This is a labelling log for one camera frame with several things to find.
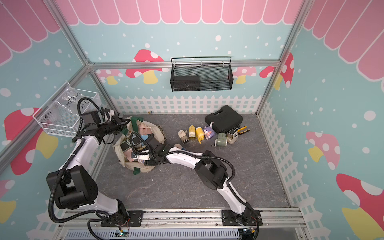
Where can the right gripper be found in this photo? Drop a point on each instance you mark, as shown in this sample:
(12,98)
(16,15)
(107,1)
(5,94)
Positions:
(149,163)

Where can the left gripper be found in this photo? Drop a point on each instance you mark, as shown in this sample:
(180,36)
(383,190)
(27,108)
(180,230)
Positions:
(117,120)

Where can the blue pencil sharpener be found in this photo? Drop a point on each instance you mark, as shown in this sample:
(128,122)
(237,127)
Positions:
(179,146)

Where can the beige canvas tote bag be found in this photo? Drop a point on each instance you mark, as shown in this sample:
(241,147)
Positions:
(134,160)

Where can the cream pencil sharpener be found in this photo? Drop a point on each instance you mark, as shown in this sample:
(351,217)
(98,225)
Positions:
(183,136)
(232,136)

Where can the purple pencil sharpener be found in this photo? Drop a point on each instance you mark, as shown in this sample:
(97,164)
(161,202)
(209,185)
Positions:
(208,131)

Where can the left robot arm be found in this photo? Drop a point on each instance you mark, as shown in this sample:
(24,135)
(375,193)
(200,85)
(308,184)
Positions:
(74,192)

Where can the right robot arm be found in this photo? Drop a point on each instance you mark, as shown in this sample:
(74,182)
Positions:
(215,172)

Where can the pink pencil sharpener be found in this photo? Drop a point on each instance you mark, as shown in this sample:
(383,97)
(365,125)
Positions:
(146,130)

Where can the clear plastic bag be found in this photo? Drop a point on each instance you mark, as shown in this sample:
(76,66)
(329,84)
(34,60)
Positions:
(63,115)

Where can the black plastic tool case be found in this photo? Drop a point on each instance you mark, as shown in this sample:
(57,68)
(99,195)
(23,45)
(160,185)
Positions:
(224,120)

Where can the white wire basket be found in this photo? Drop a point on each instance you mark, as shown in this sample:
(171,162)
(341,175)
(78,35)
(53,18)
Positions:
(40,115)

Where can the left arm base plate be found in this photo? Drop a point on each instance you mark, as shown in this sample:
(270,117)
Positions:
(130,219)

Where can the black wire mesh basket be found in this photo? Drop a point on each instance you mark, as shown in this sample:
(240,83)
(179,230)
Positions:
(201,74)

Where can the yellow handled pliers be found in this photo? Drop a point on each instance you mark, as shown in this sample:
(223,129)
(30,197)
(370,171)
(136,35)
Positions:
(243,130)

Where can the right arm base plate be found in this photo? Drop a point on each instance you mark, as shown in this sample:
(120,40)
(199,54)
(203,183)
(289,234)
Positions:
(247,218)

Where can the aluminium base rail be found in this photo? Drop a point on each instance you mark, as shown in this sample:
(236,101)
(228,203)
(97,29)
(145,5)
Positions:
(206,224)

